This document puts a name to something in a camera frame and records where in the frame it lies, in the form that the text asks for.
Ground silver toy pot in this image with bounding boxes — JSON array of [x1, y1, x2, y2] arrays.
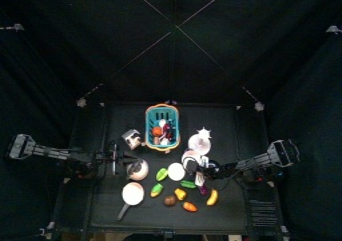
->
[[126, 158, 151, 182]]

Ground white knife block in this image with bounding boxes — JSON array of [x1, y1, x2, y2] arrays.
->
[[122, 128, 144, 151]]

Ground purple toy eggplant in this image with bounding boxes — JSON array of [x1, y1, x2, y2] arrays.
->
[[198, 183, 210, 197]]

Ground green toy pea pod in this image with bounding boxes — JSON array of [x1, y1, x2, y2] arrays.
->
[[179, 180, 198, 190]]

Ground yellow toy banana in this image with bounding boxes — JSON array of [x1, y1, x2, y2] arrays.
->
[[206, 188, 220, 207]]

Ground white egg-shaped toy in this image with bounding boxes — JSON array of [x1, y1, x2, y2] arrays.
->
[[167, 162, 187, 182]]

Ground green toy pepper piece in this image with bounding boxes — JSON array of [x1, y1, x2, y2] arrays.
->
[[155, 167, 170, 182]]

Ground yellow toy bell pepper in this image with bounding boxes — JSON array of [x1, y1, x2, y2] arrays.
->
[[174, 188, 188, 201]]

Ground toy corn green husk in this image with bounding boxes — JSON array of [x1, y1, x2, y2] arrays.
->
[[150, 182, 164, 199]]

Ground white spiky toy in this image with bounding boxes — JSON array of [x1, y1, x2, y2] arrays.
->
[[196, 126, 212, 139]]

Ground orange toy carrot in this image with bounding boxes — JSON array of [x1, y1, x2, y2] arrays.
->
[[182, 201, 199, 213]]

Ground brown toy kiwi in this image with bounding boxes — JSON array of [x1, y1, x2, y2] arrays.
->
[[163, 195, 178, 207]]

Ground white frying pan grey handle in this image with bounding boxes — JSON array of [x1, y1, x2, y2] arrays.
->
[[116, 181, 146, 222]]

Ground teal basket orange handles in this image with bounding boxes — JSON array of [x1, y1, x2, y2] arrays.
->
[[144, 103, 182, 152]]

